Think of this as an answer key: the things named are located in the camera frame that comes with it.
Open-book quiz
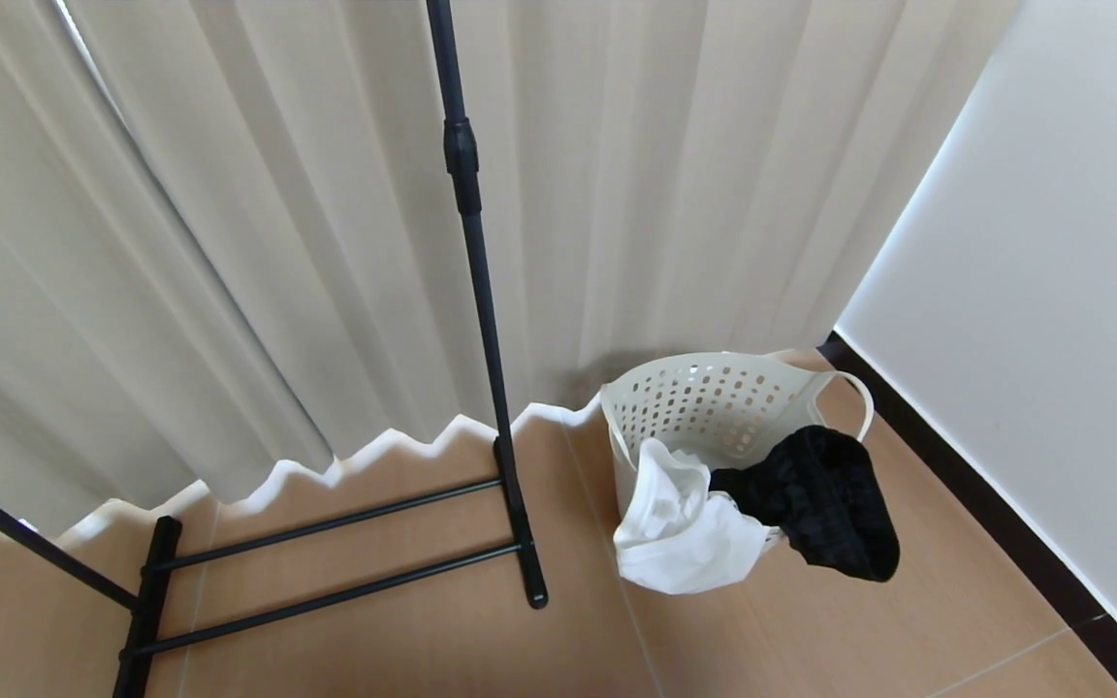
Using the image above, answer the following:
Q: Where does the beige curtain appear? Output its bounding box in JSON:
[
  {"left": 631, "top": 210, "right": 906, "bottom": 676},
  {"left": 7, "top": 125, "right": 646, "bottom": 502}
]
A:
[{"left": 0, "top": 0, "right": 1020, "bottom": 539}]

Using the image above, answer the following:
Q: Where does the black garment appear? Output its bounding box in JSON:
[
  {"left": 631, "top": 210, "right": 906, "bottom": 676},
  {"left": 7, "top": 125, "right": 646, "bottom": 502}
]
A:
[{"left": 711, "top": 425, "right": 902, "bottom": 583}]

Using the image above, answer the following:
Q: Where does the black clothes rack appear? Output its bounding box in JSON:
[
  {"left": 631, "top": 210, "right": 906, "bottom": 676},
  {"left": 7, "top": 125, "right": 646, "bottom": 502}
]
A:
[{"left": 0, "top": 0, "right": 550, "bottom": 698}]

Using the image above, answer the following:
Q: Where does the white printed t-shirt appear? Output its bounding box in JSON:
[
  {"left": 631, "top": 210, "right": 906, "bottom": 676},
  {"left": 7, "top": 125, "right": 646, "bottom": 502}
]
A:
[{"left": 614, "top": 438, "right": 782, "bottom": 595}]

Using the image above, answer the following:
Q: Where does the white laundry basket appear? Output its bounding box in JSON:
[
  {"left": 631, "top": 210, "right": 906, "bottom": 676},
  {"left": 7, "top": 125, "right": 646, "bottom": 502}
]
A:
[{"left": 600, "top": 351, "right": 876, "bottom": 558}]

